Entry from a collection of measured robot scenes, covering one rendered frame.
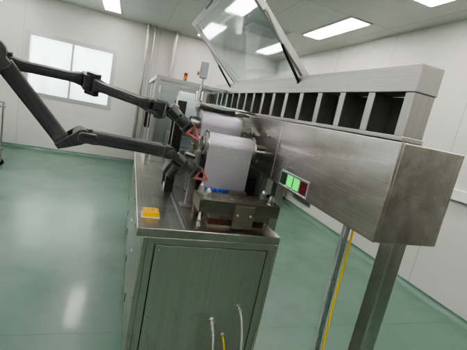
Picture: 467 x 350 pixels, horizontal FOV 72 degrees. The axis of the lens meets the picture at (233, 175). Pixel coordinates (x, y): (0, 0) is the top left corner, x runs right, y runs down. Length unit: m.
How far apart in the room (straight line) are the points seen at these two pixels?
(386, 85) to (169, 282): 1.15
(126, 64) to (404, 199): 6.51
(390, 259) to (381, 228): 0.21
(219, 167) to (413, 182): 0.92
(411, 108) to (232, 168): 0.93
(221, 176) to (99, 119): 5.67
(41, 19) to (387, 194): 6.94
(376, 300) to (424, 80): 0.72
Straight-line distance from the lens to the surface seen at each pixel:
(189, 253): 1.47
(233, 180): 1.67
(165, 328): 1.65
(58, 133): 1.39
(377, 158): 1.05
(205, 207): 1.46
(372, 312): 1.29
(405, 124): 1.02
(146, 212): 1.50
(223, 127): 1.85
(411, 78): 1.04
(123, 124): 7.13
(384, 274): 1.24
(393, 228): 1.07
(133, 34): 7.19
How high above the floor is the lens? 1.42
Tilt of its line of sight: 10 degrees down
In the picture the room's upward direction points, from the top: 12 degrees clockwise
